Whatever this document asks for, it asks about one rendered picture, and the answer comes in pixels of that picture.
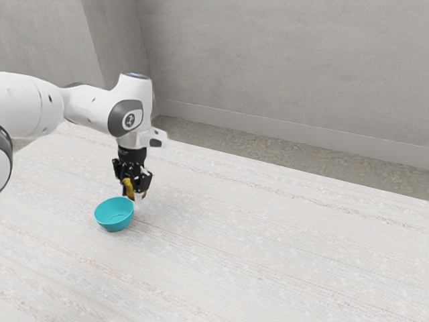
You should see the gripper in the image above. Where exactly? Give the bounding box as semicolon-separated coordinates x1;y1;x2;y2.
111;145;154;196

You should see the small yellow brown object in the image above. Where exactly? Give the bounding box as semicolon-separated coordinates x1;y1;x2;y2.
121;177;149;203

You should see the teal bowl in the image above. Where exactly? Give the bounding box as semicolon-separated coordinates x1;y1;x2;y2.
94;196;136;233

